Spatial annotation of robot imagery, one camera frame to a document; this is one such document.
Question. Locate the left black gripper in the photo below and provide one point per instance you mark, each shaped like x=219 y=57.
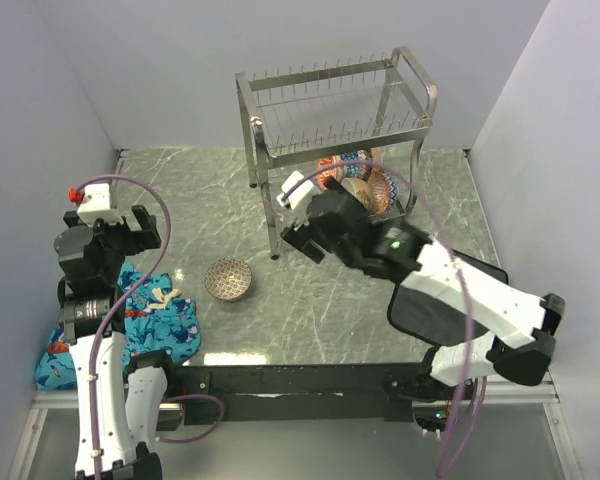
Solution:
x=138 y=239

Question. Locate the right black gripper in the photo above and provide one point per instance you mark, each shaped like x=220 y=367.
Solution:
x=302 y=238

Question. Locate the plain white grey bowl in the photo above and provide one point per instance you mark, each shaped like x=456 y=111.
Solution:
x=361 y=190

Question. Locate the blue triangle pattern bowl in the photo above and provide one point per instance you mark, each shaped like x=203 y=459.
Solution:
x=352 y=167

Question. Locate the red geometric pattern bowl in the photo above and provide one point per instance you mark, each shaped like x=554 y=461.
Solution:
x=384 y=191

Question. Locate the orange floral pattern bowl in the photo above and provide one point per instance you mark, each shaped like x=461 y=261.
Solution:
x=331 y=167

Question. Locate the steel two-tier dish rack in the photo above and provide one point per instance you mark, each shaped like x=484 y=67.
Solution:
x=294 y=118

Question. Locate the brown floral pattern bowl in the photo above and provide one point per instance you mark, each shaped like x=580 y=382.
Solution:
x=228 y=279

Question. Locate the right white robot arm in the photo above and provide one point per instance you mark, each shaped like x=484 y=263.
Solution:
x=477 y=324

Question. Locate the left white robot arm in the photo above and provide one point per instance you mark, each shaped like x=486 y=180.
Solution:
x=118 y=405

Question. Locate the blue shark print cloth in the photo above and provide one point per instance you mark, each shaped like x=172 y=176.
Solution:
x=157 y=317

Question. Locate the black microfibre cloth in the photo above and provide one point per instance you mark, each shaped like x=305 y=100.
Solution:
x=430 y=320

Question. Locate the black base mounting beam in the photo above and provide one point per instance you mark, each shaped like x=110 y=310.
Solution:
x=311 y=392

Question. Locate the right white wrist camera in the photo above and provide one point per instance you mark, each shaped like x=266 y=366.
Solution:
x=295 y=191

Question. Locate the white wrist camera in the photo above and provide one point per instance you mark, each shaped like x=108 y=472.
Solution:
x=295 y=191
x=96 y=202

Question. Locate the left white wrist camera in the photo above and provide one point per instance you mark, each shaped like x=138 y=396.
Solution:
x=96 y=202

